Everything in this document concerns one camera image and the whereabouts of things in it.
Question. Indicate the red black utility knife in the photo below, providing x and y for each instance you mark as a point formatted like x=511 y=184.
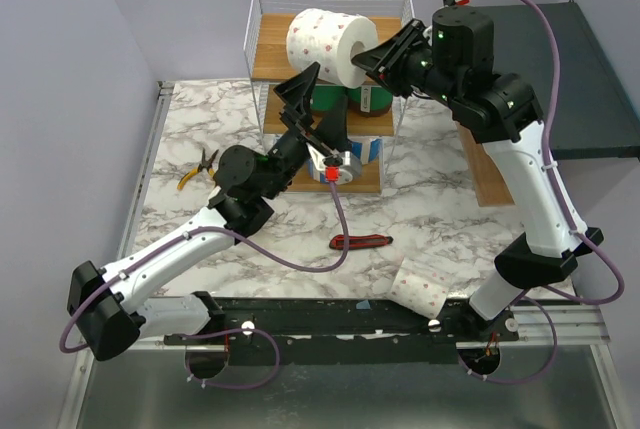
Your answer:
x=360 y=242

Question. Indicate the green roll front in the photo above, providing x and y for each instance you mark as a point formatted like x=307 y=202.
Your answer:
x=369 y=100

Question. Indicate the white wire wooden shelf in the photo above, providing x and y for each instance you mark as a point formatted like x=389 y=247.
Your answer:
x=373 y=119

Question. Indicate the blue paper roll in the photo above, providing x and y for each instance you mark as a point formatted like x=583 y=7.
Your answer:
x=366 y=149

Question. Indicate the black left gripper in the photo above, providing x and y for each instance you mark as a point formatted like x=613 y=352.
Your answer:
x=296 y=95

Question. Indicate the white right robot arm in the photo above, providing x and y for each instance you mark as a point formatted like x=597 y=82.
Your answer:
x=506 y=119

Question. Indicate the green roll back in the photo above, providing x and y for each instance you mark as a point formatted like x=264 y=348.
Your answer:
x=324 y=97

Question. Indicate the pink dotted roll front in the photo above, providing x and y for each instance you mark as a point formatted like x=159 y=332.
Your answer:
x=420 y=288

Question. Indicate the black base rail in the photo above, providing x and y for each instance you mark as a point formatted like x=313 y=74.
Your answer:
x=306 y=331

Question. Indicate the wooden board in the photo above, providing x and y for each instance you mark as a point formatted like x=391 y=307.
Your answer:
x=489 y=186

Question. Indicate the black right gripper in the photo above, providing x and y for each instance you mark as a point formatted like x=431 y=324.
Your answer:
x=398 y=53

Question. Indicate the pink dotted roll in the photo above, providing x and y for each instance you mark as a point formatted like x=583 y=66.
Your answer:
x=331 y=39
x=420 y=288

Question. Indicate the dark green metal box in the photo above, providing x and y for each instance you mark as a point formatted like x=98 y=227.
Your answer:
x=594 y=117

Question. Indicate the pink dotted roll left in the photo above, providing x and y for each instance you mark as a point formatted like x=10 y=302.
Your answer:
x=331 y=39

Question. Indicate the green roll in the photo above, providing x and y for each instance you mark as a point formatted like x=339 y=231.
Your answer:
x=369 y=100
x=324 y=97

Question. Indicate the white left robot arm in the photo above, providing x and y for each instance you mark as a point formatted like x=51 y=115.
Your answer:
x=237 y=208

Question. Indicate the yellow handled pliers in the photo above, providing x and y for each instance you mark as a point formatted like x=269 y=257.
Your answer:
x=205 y=165

